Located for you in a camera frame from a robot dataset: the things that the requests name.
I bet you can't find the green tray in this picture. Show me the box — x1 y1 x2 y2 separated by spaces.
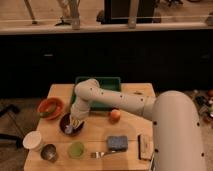
71 76 121 111

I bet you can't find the metal cup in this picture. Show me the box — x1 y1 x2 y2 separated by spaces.
40 144 58 163

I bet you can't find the purple bowl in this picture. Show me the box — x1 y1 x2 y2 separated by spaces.
59 113 84 136

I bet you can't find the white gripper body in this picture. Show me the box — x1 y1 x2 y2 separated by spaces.
70 105 88 121

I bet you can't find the wooden brush block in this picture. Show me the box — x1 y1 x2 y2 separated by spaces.
138 134 152 160

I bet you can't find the white cup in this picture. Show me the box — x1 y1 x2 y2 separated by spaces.
23 131 44 151

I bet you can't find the blue sponge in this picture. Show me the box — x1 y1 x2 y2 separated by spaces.
107 136 128 151

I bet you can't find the metal fork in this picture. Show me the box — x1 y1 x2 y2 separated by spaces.
90 151 116 159

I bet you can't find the peach fruit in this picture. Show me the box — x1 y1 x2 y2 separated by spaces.
109 109 121 122

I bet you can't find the orange bowl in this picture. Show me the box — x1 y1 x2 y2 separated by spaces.
37 97 64 120

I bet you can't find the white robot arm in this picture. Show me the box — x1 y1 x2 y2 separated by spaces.
70 79 207 171

